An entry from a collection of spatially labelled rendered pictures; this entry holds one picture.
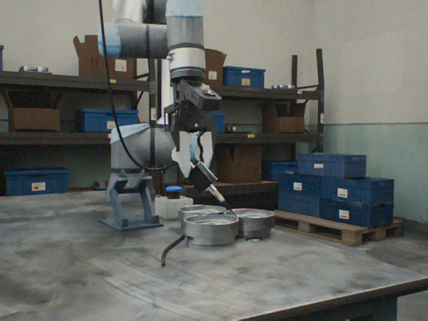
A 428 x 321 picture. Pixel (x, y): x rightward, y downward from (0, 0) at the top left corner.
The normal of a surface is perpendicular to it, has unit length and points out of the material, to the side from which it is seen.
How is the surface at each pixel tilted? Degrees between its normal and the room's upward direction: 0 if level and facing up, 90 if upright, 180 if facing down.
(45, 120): 84
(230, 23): 90
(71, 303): 0
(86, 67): 90
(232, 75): 90
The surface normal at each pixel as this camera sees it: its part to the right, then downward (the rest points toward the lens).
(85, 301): 0.00, -1.00
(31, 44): 0.50, 0.05
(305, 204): -0.79, 0.03
